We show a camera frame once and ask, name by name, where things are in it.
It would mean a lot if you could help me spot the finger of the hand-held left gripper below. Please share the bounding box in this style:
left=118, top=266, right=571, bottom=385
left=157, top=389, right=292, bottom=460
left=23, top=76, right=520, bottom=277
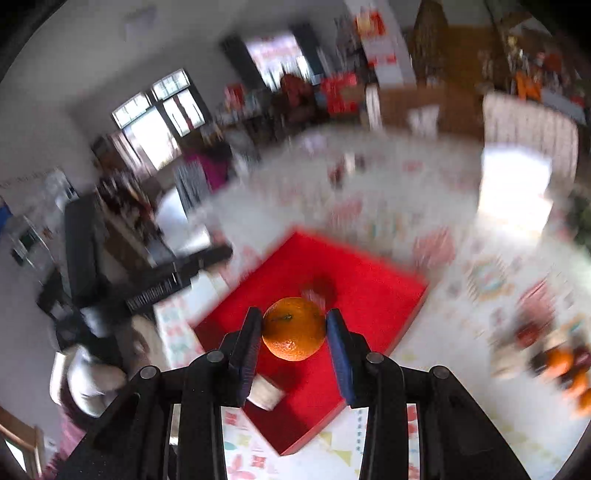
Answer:
left=124, top=271, right=197, bottom=313
left=147, top=244, right=234, bottom=283

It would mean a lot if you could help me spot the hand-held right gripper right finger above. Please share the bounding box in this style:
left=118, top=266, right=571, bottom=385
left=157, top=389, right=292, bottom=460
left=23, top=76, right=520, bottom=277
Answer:
left=325, top=308, right=532, bottom=480

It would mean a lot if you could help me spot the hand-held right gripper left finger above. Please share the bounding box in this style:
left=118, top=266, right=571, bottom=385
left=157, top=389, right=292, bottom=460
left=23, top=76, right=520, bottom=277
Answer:
left=58, top=307, right=264, bottom=480

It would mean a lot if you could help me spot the orange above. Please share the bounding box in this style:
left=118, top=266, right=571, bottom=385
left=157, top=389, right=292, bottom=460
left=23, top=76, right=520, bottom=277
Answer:
left=564, top=375, right=591, bottom=418
left=262, top=296, right=328, bottom=361
left=542, top=347, right=578, bottom=380

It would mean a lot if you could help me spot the person's left hand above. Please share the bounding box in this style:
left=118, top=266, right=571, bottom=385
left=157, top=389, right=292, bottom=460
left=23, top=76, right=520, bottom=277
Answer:
left=56, top=344, right=129, bottom=418

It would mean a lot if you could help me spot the small white cup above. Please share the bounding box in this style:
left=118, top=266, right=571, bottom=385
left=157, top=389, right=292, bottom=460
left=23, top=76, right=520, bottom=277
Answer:
left=246, top=374, right=284, bottom=412

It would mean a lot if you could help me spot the dark red fruit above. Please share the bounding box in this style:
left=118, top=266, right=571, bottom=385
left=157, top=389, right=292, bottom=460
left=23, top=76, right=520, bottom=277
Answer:
left=302, top=273, right=341, bottom=309
left=515, top=320, right=550, bottom=349

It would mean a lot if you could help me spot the window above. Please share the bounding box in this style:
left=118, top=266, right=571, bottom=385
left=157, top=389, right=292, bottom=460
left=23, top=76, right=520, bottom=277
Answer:
left=111, top=68, right=207, bottom=140

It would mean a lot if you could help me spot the printed tablecloth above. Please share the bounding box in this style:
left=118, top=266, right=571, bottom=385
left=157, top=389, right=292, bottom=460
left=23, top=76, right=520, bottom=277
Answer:
left=154, top=122, right=591, bottom=480

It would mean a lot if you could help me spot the glass door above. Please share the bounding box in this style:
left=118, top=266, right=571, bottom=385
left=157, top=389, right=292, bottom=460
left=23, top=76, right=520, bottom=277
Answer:
left=221, top=28, right=324, bottom=88

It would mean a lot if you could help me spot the red gift box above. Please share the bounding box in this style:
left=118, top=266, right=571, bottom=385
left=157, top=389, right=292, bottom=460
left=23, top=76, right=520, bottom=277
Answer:
left=320, top=73, right=362, bottom=115

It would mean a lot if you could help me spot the brown chair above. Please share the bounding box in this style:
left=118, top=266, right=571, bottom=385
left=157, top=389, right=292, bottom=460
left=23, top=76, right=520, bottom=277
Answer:
left=378, top=84, right=485, bottom=137

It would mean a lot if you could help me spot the white padded chair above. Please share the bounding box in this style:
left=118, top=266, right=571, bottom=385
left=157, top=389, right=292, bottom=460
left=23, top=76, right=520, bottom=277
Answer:
left=481, top=91, right=581, bottom=188

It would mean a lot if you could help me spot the wooden staircase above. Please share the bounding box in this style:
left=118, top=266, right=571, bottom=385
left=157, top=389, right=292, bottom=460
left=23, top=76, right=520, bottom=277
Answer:
left=410, top=0, right=486, bottom=88

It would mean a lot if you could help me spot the red wall calendar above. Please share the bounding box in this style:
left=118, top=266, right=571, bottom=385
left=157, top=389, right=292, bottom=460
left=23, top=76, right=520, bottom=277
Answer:
left=355, top=9, right=399, bottom=84

